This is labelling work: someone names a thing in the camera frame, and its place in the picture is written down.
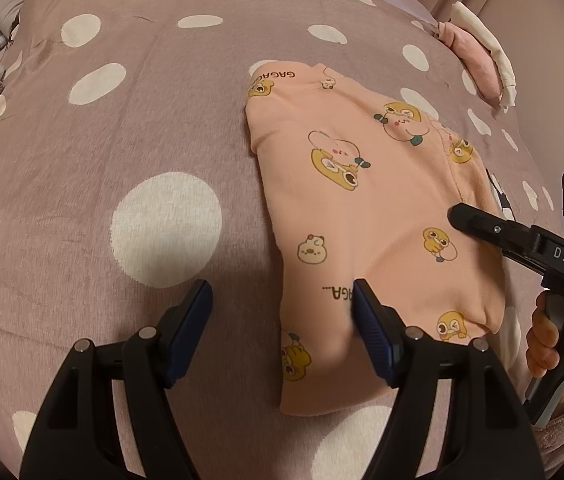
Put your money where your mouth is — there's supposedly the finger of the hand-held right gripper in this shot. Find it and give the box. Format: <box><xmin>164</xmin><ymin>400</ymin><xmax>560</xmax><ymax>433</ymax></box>
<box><xmin>448</xmin><ymin>202</ymin><xmax>547</xmax><ymax>272</ymax></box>

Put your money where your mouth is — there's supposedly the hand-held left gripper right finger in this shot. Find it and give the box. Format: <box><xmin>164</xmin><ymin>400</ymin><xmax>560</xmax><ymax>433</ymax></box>
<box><xmin>353</xmin><ymin>279</ymin><xmax>546</xmax><ymax>480</ymax></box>

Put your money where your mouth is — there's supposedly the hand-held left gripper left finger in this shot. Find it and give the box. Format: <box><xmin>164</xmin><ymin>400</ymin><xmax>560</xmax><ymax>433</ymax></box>
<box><xmin>19</xmin><ymin>279</ymin><xmax>214</xmax><ymax>480</ymax></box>

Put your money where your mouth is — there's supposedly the peach duck print garment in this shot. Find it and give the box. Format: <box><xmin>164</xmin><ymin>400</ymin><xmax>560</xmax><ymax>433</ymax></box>
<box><xmin>245</xmin><ymin>60</ymin><xmax>514</xmax><ymax>417</ymax></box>

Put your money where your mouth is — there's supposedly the person's right hand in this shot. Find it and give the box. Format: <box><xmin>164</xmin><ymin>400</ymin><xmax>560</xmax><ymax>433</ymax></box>
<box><xmin>526</xmin><ymin>291</ymin><xmax>564</xmax><ymax>402</ymax></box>

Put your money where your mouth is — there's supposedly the pink folded garment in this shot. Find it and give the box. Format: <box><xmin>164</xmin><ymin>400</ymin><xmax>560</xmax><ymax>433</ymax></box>
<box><xmin>434</xmin><ymin>21</ymin><xmax>506</xmax><ymax>104</ymax></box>

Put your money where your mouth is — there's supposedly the pink and white pillow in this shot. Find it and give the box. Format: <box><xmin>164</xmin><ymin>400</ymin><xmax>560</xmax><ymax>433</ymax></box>
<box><xmin>449</xmin><ymin>1</ymin><xmax>519</xmax><ymax>109</ymax></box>

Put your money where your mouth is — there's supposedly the mauve polka dot bed sheet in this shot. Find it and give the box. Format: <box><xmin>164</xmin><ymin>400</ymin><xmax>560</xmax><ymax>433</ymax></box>
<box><xmin>0</xmin><ymin>0</ymin><xmax>564</xmax><ymax>480</ymax></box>

